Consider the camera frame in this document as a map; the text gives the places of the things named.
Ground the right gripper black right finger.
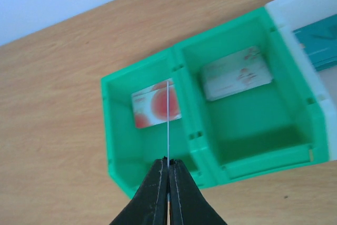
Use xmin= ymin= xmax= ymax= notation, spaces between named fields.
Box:
xmin=168 ymin=159 xmax=226 ymax=225

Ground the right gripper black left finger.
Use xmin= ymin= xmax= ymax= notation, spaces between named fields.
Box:
xmin=111 ymin=158 xmax=168 ymax=225

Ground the thin white card edge-on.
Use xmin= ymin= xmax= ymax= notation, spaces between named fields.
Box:
xmin=166 ymin=81 xmax=170 ymax=167

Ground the red white card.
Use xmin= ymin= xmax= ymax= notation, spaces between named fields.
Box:
xmin=131 ymin=78 xmax=181 ymax=129

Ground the grey card in bin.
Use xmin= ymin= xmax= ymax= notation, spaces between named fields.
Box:
xmin=201 ymin=46 xmax=273 ymax=101

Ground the teal card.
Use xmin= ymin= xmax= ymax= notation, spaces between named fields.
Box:
xmin=293 ymin=15 xmax=336 ymax=71

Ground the green double bin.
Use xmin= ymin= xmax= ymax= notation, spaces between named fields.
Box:
xmin=101 ymin=7 xmax=330 ymax=197

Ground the white bin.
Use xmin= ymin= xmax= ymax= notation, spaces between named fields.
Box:
xmin=265 ymin=0 xmax=336 ymax=161

